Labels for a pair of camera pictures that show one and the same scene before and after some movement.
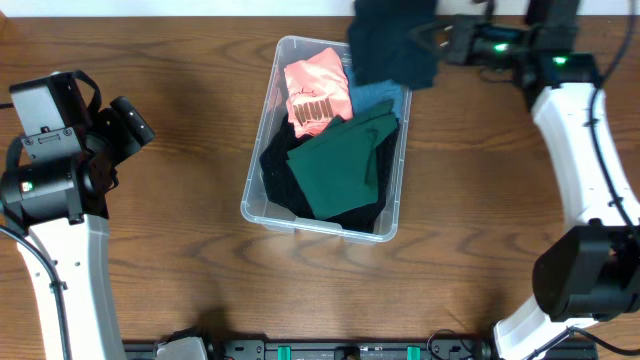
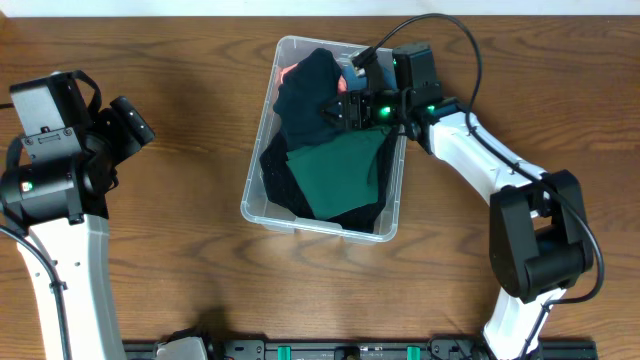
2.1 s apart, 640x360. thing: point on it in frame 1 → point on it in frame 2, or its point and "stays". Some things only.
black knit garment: x=286 y=190 stays
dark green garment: x=338 y=169 stays
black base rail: x=359 y=350 stays
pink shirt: x=317 y=90 → x=342 y=84
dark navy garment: x=380 y=45 → x=301 y=97
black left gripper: x=93 y=93 stays
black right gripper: x=461 y=45 → x=351 y=107
